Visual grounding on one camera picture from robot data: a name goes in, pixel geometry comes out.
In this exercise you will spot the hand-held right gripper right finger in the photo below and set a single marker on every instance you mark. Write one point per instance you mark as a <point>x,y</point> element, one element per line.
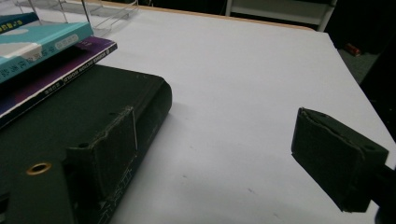
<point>330,158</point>

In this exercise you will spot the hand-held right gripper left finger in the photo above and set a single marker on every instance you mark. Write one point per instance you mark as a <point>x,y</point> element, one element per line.
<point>112,155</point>

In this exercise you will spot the white table mat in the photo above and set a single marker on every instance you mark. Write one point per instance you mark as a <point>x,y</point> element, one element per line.
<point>233,93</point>

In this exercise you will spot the small red object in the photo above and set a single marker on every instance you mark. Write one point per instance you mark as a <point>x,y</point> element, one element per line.
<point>352,49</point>

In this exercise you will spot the teal meadow picture book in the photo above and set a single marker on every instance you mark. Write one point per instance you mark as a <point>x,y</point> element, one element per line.
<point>37,43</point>

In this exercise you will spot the clear acrylic book rack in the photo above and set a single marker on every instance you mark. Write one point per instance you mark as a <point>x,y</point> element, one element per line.
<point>118,15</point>

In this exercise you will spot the black hardcover book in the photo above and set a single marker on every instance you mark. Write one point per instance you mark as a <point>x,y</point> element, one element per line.
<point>77,102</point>

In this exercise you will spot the white metal stand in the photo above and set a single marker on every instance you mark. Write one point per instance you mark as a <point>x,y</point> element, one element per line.
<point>280,11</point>

